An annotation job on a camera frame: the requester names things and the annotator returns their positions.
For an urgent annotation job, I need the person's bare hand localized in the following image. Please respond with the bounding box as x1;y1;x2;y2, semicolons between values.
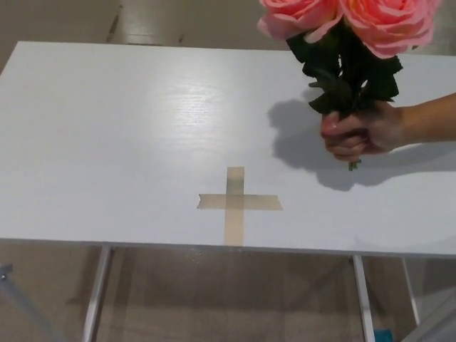
320;101;405;161

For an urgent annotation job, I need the pink artificial rose bouquet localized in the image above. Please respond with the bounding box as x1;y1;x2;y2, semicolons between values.
256;0;445;172

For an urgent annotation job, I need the beige horizontal tape strip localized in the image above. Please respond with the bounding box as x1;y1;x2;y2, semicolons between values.
197;193;284;212

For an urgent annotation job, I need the white thin table leg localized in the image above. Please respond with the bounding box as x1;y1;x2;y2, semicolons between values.
401;256;420;327

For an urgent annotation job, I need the white wide table leg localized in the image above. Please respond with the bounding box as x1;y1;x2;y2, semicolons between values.
352;254;375;342
82;247;112;342

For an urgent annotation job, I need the beige vertical tape strip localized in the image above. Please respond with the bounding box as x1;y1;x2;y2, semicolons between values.
223;166;245;247

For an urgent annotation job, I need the grey metal frame bar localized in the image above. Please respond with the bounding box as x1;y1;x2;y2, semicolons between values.
0;263;61;342
402;295;456;342

